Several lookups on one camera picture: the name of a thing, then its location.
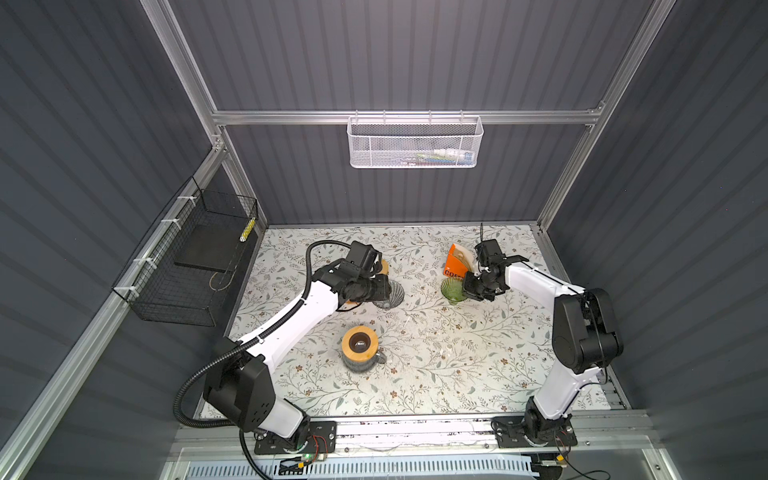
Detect white slotted cable duct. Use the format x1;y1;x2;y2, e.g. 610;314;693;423
185;455;535;480

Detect orange coffee filter pack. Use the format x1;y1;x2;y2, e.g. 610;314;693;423
443;243;477;279

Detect grey glass dripper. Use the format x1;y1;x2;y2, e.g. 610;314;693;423
373;280;405;310

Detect black flat pad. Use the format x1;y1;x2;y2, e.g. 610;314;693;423
174;225;245;273

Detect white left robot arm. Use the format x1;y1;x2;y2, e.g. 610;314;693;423
203;240;391;449

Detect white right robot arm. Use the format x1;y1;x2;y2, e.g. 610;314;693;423
462;239;624;444

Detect white wire basket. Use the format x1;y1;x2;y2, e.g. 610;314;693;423
346;114;484;169

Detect grey glass carafe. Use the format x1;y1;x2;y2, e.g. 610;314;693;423
342;339;387;373

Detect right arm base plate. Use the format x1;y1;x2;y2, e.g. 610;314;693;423
490;416;578;448

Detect black corrugated cable conduit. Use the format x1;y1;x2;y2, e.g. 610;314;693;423
172;239;355;430

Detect yellow marker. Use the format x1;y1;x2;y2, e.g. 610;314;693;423
239;217;256;243

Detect items in white basket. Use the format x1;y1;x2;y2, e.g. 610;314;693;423
402;148;476;167

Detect black wire basket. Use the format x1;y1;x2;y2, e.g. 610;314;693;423
113;180;259;327

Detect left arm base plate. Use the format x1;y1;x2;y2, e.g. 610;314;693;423
253;420;338;455

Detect green glass dripper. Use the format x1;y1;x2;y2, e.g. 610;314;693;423
440;277;469;305

